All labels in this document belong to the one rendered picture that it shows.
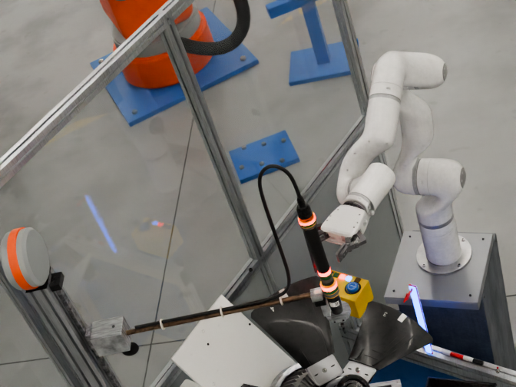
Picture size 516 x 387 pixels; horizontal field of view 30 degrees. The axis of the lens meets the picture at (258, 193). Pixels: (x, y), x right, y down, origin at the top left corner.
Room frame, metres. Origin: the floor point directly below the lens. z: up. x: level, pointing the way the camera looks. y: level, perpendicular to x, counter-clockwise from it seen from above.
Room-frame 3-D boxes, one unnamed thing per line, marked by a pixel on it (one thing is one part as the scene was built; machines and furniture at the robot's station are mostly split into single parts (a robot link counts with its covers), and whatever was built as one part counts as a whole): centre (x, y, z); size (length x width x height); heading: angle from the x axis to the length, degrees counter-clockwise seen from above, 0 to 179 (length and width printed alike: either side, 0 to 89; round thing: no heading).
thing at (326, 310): (1.79, -0.08, 1.50); 0.09 x 0.07 x 0.10; 78
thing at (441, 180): (2.30, -0.55, 1.27); 0.19 x 0.12 x 0.24; 56
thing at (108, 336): (1.92, 0.52, 1.54); 0.10 x 0.07 x 0.08; 78
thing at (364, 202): (1.92, -0.24, 1.66); 0.09 x 0.03 x 0.08; 43
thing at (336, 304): (1.79, -0.09, 1.65); 0.04 x 0.04 x 0.46
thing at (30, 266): (1.94, 0.61, 1.88); 0.17 x 0.15 x 0.16; 133
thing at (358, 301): (2.25, -0.15, 1.02); 0.16 x 0.10 x 0.11; 43
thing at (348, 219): (1.88, -0.19, 1.66); 0.11 x 0.10 x 0.07; 133
